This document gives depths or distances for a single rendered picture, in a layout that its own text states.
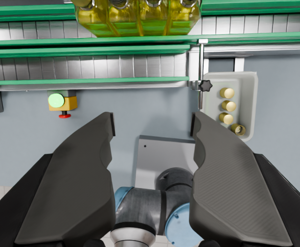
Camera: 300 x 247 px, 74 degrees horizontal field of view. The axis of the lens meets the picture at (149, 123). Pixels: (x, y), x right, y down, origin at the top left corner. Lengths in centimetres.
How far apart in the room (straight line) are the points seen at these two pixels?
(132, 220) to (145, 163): 25
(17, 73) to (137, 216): 52
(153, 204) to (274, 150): 52
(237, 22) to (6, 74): 67
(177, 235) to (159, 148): 28
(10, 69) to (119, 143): 41
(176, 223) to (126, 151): 34
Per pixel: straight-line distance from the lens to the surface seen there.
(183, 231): 57
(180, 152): 72
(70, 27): 65
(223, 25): 63
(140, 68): 59
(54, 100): 69
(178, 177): 68
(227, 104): 70
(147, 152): 70
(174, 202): 57
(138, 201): 55
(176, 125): 74
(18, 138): 90
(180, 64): 59
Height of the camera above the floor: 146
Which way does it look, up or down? 78 degrees down
